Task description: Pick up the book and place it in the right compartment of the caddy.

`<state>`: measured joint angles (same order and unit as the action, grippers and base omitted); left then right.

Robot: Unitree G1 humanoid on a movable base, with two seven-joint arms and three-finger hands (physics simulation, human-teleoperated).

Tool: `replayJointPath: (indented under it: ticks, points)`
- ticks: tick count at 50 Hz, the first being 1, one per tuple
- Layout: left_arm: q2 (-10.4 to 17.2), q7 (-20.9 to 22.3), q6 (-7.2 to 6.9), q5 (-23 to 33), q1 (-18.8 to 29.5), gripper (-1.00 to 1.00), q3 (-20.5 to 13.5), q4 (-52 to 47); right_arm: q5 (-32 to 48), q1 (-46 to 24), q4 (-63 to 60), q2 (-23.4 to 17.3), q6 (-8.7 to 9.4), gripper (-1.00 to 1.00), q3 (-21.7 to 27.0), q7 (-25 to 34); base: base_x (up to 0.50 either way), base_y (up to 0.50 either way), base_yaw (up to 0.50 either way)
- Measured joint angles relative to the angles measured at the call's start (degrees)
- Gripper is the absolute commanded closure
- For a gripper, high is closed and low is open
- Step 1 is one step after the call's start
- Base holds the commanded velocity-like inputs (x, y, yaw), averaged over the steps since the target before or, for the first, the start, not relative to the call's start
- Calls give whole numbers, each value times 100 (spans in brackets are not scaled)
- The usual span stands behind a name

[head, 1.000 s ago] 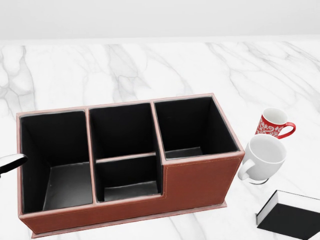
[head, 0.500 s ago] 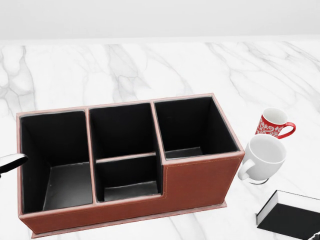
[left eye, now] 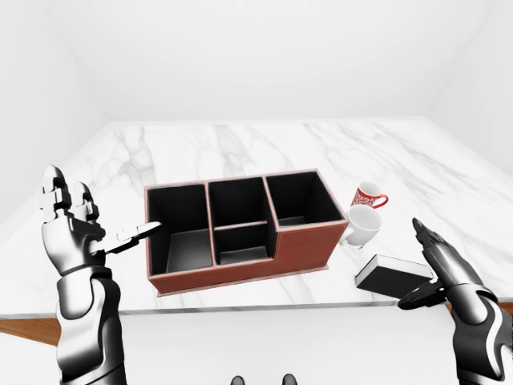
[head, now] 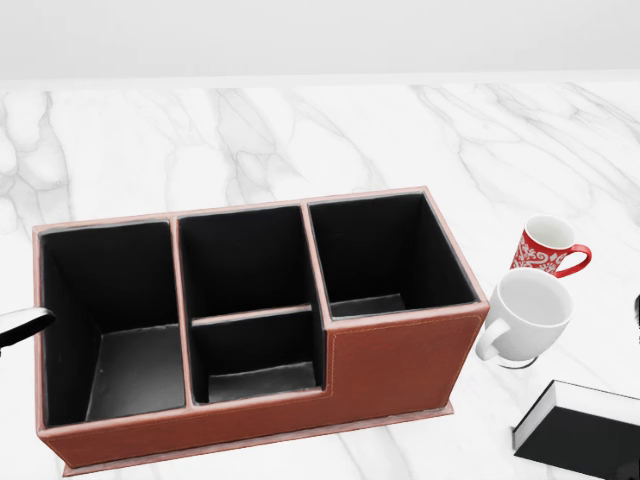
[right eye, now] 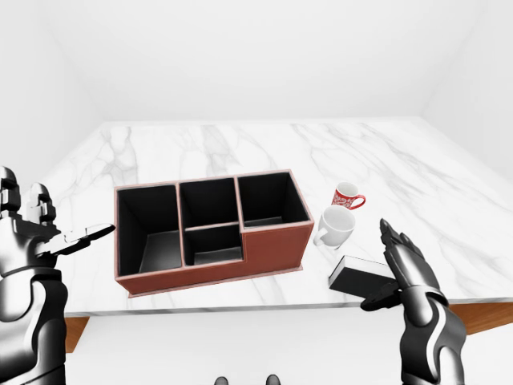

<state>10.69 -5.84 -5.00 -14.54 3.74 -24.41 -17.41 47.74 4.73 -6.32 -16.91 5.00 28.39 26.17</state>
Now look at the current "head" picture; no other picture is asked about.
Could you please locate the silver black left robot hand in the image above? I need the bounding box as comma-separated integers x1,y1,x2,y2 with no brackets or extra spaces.
0,306,57,357

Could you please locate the black book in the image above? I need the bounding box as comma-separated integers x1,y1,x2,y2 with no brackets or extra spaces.
511,379,640,480

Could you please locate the red-brown desk caddy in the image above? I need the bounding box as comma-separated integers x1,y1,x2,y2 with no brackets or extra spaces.
31,185,490,478

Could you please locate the plain white mug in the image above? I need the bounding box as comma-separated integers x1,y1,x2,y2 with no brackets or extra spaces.
474,267,574,370

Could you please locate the red patterned mug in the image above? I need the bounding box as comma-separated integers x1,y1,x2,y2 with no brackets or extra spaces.
509,214,593,280

